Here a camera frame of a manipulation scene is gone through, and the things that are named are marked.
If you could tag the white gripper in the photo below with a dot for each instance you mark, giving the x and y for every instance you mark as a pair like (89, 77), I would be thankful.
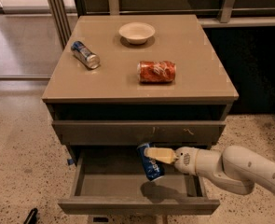
(185, 160)

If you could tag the blue pepsi can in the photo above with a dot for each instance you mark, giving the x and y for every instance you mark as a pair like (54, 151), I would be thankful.
(152, 168)

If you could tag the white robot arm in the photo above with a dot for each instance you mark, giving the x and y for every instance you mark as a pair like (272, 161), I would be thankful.
(236, 169)

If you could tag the open middle drawer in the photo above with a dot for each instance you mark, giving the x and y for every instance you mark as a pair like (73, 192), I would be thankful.
(111, 181)

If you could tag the orange soda can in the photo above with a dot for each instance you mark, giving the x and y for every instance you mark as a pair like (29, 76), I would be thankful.
(156, 72)

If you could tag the grey drawer cabinet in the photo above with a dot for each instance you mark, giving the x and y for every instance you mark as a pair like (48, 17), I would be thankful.
(201, 91)

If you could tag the grey top drawer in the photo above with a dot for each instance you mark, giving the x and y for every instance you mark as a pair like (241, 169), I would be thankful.
(133, 133)

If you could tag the blue silver energy drink can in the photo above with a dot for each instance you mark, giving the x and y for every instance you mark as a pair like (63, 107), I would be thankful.
(83, 54)

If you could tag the white paper bowl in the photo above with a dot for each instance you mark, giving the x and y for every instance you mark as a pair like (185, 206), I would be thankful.
(136, 33)

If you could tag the black object on floor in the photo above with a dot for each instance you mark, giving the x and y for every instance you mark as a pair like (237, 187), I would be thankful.
(32, 217)

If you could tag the grey shelf ledge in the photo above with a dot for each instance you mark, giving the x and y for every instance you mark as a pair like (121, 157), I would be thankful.
(239, 22)

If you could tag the metal frame post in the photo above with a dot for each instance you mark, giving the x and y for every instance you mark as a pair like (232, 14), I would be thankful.
(61, 22)

